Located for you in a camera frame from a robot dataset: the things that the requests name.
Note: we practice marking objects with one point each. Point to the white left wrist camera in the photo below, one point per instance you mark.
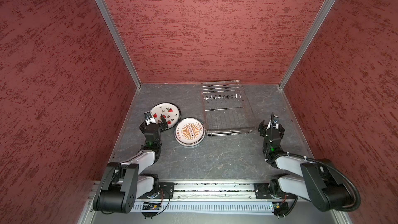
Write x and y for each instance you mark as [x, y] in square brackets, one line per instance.
[148, 117]

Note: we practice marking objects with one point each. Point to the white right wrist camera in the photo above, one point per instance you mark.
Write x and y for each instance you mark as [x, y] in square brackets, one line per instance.
[275, 122]

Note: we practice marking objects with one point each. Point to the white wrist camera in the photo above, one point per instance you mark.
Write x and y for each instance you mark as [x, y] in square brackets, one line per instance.
[275, 122]
[148, 117]

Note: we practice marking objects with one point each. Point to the aluminium corner post left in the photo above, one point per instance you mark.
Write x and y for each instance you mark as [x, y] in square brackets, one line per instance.
[118, 41]

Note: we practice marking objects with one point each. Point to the right base circuit board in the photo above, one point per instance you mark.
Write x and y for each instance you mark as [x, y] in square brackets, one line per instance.
[280, 209]

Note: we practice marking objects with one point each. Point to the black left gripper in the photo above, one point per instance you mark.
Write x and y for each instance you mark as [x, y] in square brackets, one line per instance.
[163, 124]

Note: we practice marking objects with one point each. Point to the aluminium corner post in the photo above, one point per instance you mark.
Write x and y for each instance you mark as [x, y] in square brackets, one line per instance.
[315, 26]
[118, 41]

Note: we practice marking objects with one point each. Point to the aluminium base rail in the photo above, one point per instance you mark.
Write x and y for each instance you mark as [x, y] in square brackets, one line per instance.
[215, 197]

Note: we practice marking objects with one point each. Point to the plain white plate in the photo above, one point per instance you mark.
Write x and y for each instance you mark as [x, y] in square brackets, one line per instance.
[170, 112]

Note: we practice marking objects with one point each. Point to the base circuit board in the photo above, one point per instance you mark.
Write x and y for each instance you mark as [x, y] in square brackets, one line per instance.
[280, 209]
[150, 210]

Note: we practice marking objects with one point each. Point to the metal wire dish rack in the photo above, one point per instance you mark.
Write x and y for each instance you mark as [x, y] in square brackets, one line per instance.
[226, 109]

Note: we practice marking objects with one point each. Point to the orange sunburst green rim plate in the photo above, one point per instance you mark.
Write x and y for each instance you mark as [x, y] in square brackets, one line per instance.
[190, 132]

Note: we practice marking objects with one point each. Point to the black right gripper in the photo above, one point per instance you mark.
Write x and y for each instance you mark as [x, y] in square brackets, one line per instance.
[261, 128]

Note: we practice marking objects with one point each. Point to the left base circuit board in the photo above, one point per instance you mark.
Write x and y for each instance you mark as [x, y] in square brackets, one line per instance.
[150, 210]

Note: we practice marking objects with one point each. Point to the aluminium corner post right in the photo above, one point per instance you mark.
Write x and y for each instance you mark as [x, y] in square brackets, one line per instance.
[315, 26]

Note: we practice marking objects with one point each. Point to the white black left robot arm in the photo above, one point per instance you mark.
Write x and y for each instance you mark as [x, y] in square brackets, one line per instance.
[124, 182]

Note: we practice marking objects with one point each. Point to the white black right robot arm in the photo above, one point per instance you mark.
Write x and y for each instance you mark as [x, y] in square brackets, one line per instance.
[316, 181]

